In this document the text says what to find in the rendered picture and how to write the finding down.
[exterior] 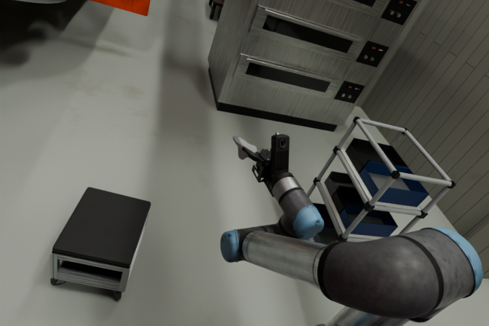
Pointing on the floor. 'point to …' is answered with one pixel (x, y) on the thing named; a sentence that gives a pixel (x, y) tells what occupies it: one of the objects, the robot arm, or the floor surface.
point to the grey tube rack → (372, 188)
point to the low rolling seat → (100, 241)
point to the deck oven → (311, 33)
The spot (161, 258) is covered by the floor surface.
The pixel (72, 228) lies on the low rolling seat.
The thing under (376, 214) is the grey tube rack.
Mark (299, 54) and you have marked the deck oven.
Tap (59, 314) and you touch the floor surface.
